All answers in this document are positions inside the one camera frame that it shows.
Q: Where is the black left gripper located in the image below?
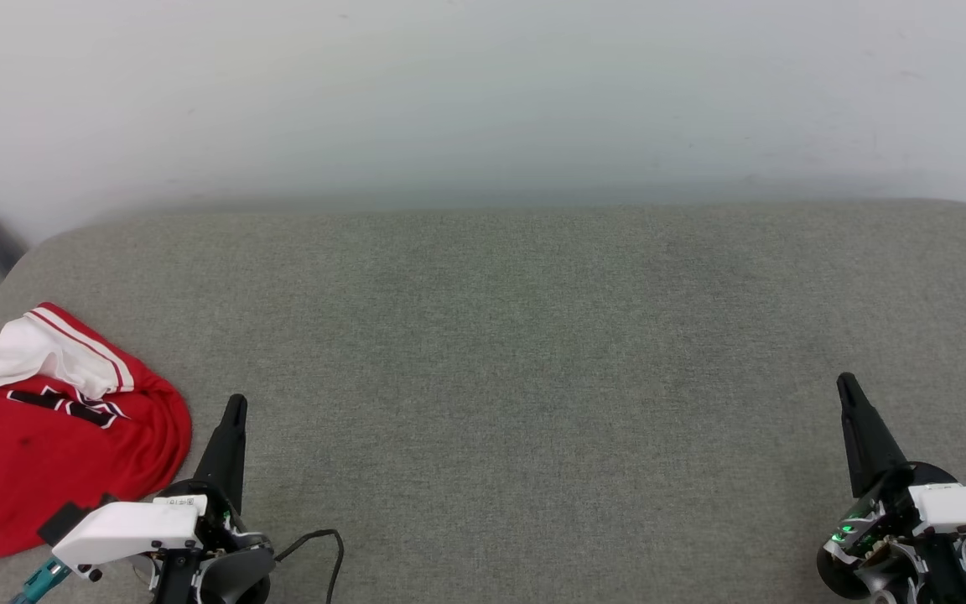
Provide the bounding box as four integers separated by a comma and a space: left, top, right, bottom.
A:
148, 393, 276, 604

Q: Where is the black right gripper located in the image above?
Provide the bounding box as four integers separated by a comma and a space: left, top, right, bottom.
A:
817, 373, 966, 604

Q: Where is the red Bulls basketball jersey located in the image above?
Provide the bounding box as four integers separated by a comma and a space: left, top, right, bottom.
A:
0, 302, 193, 563

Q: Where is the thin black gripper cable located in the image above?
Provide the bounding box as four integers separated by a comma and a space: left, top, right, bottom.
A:
272, 528, 345, 604

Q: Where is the black cable with teal plug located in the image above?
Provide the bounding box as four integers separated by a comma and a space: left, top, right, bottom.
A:
9, 556, 73, 604

